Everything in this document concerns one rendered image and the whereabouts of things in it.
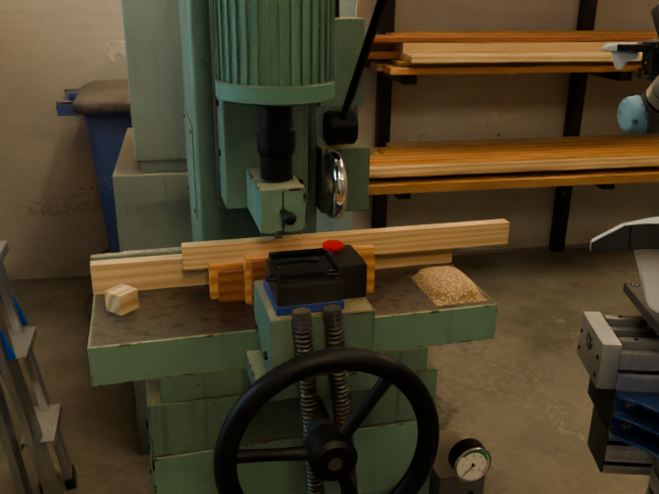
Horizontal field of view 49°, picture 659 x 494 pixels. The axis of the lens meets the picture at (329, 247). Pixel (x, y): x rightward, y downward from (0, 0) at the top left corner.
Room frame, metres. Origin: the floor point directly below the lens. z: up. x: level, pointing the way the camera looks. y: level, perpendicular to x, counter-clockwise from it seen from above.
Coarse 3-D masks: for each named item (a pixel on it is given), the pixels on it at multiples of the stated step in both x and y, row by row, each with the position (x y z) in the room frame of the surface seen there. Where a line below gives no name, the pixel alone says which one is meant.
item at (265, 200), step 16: (256, 176) 1.09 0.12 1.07; (256, 192) 1.05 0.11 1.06; (272, 192) 1.02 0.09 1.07; (288, 192) 1.03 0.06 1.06; (304, 192) 1.04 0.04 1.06; (256, 208) 1.05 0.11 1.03; (272, 208) 1.02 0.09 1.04; (288, 208) 1.03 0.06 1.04; (304, 208) 1.04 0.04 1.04; (272, 224) 1.02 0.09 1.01; (304, 224) 1.04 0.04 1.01
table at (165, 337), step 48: (192, 288) 1.04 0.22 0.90; (384, 288) 1.05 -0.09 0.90; (96, 336) 0.87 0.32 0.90; (144, 336) 0.88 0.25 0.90; (192, 336) 0.88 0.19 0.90; (240, 336) 0.89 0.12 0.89; (384, 336) 0.95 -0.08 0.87; (432, 336) 0.97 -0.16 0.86; (480, 336) 0.99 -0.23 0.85; (96, 384) 0.84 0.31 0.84
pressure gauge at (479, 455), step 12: (456, 444) 0.94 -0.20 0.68; (468, 444) 0.93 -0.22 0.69; (480, 444) 0.94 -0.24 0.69; (456, 456) 0.92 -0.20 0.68; (468, 456) 0.92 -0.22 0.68; (480, 456) 0.93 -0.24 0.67; (456, 468) 0.91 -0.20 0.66; (468, 468) 0.92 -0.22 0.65; (480, 468) 0.93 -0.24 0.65; (468, 480) 0.92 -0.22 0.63
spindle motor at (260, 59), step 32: (224, 0) 1.02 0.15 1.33; (256, 0) 0.99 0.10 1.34; (288, 0) 1.00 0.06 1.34; (320, 0) 1.02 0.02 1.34; (224, 32) 1.02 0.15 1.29; (256, 32) 0.99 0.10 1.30; (288, 32) 1.00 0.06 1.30; (320, 32) 1.02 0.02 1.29; (224, 64) 1.02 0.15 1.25; (256, 64) 0.99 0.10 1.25; (288, 64) 1.00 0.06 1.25; (320, 64) 1.02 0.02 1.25; (224, 96) 1.02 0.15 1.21; (256, 96) 0.99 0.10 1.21; (288, 96) 0.99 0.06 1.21; (320, 96) 1.02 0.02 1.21
